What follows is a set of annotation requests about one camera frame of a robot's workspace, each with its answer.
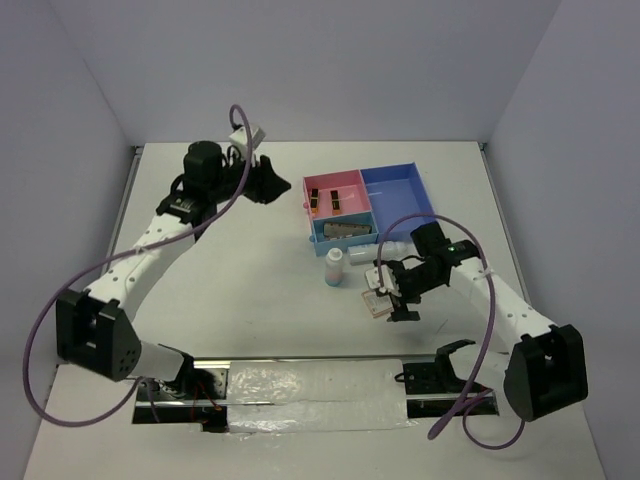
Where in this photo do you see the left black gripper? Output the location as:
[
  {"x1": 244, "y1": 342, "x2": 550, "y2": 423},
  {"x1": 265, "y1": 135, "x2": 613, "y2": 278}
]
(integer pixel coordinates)
[{"x1": 209, "y1": 147, "x2": 292, "y2": 206}]

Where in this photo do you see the pink compact label up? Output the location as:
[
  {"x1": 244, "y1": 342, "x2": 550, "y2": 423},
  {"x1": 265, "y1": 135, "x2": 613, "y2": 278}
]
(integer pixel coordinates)
[{"x1": 362, "y1": 290, "x2": 393, "y2": 318}]

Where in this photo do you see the black gold lipstick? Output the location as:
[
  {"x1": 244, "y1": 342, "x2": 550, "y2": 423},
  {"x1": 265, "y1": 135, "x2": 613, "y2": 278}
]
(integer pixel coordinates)
[
  {"x1": 330, "y1": 190, "x2": 342, "y2": 216},
  {"x1": 309, "y1": 188, "x2": 319, "y2": 217}
]

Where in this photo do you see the long brown eyeshadow palette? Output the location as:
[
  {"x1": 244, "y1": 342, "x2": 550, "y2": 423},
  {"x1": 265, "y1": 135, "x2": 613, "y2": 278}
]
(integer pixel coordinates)
[{"x1": 322, "y1": 222, "x2": 373, "y2": 240}]

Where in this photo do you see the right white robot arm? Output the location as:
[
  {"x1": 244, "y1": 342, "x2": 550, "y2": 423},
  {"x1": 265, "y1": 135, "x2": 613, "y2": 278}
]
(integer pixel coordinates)
[{"x1": 369, "y1": 222, "x2": 588, "y2": 422}]

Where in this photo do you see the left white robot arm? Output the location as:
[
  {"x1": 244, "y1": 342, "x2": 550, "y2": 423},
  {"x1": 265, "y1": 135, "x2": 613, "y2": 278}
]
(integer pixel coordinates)
[{"x1": 55, "y1": 141, "x2": 291, "y2": 399}]

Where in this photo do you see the lying white spray bottle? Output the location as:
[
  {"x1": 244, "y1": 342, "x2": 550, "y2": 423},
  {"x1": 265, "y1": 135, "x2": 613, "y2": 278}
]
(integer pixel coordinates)
[{"x1": 347, "y1": 241, "x2": 409, "y2": 265}]

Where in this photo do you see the upright white pastel bottle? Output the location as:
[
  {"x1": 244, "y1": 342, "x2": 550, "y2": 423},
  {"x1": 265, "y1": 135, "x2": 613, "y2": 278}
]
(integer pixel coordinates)
[{"x1": 324, "y1": 248, "x2": 344, "y2": 287}]

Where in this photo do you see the pink blue purple organizer tray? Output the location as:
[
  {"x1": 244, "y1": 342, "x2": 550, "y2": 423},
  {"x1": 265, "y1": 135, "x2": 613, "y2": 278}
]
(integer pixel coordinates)
[{"x1": 303, "y1": 163, "x2": 433, "y2": 256}]

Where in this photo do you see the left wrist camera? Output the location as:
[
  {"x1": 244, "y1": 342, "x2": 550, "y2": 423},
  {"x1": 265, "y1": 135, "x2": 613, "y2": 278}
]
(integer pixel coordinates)
[{"x1": 229, "y1": 124, "x2": 266, "y2": 154}]

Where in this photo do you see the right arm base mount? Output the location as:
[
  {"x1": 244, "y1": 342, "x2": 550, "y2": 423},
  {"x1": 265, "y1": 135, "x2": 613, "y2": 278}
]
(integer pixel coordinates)
[{"x1": 393, "y1": 340, "x2": 509, "y2": 420}]

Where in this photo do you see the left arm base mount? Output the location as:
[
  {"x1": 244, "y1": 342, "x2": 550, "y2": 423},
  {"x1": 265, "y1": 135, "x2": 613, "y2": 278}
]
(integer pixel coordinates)
[{"x1": 132, "y1": 365, "x2": 229, "y2": 433}]

